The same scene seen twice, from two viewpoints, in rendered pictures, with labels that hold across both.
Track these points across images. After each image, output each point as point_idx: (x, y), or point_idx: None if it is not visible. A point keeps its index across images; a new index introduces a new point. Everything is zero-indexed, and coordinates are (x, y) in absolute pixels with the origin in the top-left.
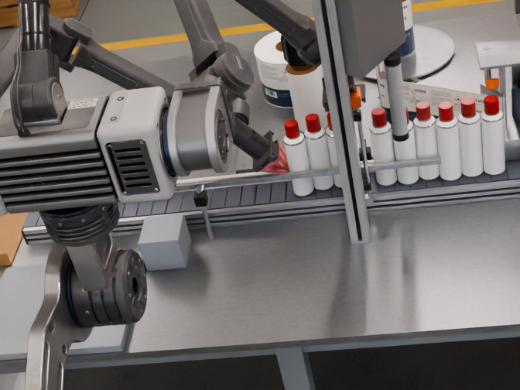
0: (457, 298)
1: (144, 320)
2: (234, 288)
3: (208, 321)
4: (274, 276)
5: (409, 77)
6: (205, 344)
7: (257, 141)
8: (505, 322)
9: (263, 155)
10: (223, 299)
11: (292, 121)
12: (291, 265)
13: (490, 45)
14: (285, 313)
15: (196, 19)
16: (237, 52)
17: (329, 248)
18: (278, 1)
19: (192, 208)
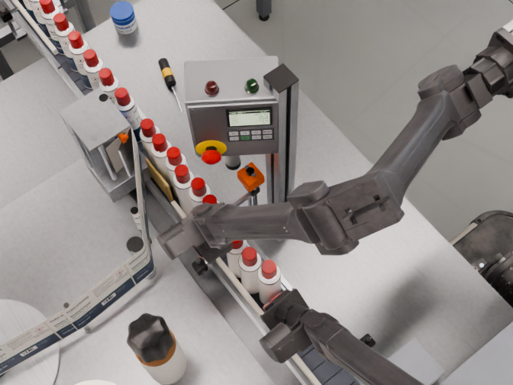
0: (299, 131)
1: (482, 328)
2: (398, 286)
3: (442, 276)
4: (365, 264)
5: (44, 317)
6: (462, 260)
7: (294, 303)
8: (301, 94)
9: (295, 302)
10: (414, 284)
11: (266, 265)
12: (344, 261)
13: (88, 137)
14: (392, 228)
15: (433, 118)
16: (424, 86)
17: (307, 247)
18: (238, 215)
19: (356, 384)
